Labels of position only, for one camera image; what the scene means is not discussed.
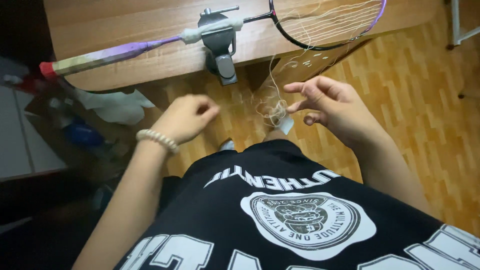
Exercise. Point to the person's left hand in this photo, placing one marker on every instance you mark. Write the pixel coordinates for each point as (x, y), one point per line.
(183, 122)

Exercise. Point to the person's right hand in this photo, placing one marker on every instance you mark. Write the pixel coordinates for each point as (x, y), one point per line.
(333, 108)

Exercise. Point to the person's left fingers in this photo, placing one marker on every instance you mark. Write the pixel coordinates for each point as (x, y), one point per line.
(205, 108)

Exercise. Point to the white shoe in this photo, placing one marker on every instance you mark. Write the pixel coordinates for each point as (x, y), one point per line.
(227, 145)

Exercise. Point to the grey metal bench vise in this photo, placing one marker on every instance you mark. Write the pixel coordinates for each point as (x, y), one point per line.
(220, 45)

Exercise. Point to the wooden table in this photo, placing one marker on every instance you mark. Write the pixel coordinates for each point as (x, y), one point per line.
(225, 37)

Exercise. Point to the white cloth padding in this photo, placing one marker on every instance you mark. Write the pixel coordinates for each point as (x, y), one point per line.
(212, 30)

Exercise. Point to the white paper tag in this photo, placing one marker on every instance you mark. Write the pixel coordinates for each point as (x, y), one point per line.
(287, 123)

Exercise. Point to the purple badminton racket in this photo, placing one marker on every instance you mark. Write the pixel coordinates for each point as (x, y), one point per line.
(123, 50)

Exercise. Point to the blue round container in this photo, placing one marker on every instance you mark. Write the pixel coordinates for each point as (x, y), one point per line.
(84, 135)

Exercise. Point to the black printed t-shirt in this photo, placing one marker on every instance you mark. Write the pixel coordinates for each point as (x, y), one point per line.
(285, 210)

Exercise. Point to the white metal stand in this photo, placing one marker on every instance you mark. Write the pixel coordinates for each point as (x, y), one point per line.
(459, 24)

